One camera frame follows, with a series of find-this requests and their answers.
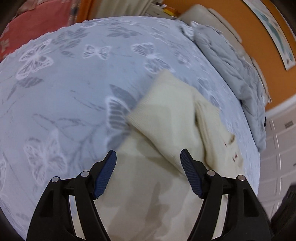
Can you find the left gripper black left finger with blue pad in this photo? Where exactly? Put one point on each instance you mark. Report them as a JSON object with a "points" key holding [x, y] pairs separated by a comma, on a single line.
{"points": [[52, 219]]}

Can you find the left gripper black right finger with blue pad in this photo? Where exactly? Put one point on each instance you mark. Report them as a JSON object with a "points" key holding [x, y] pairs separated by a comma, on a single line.
{"points": [[245, 217]]}

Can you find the cream knit sweater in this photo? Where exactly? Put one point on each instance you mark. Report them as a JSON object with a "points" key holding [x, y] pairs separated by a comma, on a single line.
{"points": [[171, 157]]}

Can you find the white panelled wardrobe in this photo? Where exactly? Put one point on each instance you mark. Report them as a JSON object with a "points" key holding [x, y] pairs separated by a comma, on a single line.
{"points": [[277, 170]]}

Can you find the blue butterfly bedspread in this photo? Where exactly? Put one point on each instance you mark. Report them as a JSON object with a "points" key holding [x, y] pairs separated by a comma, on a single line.
{"points": [[64, 100]]}

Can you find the grey crumpled quilt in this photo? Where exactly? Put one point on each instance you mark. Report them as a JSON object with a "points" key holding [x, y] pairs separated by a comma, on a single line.
{"points": [[239, 75]]}

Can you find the red patterned blanket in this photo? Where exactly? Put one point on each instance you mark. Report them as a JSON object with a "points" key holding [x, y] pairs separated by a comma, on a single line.
{"points": [[33, 19]]}

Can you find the beige padded headboard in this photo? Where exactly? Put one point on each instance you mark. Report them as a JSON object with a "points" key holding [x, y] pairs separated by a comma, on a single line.
{"points": [[208, 16]]}

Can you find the cream curtain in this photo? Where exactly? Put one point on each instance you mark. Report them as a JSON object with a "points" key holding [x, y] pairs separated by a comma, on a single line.
{"points": [[110, 8]]}

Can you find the framed wall picture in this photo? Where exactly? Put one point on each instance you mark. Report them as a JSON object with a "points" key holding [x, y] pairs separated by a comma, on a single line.
{"points": [[274, 30]]}

